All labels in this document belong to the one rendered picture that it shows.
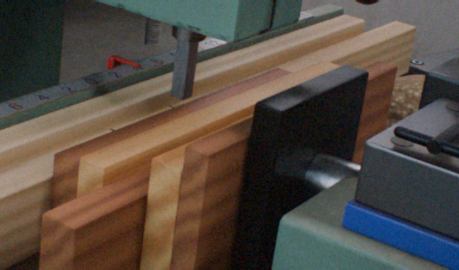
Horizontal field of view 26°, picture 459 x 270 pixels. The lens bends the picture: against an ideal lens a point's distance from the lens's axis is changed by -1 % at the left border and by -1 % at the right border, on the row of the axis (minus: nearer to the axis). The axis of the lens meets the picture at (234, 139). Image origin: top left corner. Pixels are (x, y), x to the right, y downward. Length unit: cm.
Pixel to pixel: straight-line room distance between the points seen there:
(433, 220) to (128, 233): 14
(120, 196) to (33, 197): 5
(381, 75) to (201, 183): 17
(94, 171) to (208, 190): 6
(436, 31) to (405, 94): 328
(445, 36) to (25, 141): 353
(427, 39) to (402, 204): 360
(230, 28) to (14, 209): 14
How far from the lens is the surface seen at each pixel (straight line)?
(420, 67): 118
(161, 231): 46
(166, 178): 45
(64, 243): 43
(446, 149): 41
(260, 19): 52
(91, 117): 53
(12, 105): 52
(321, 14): 78
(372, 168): 42
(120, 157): 47
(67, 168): 48
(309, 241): 43
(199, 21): 52
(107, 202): 45
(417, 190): 41
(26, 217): 48
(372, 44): 78
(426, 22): 399
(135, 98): 57
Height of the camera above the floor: 115
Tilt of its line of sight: 22 degrees down
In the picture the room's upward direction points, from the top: 8 degrees clockwise
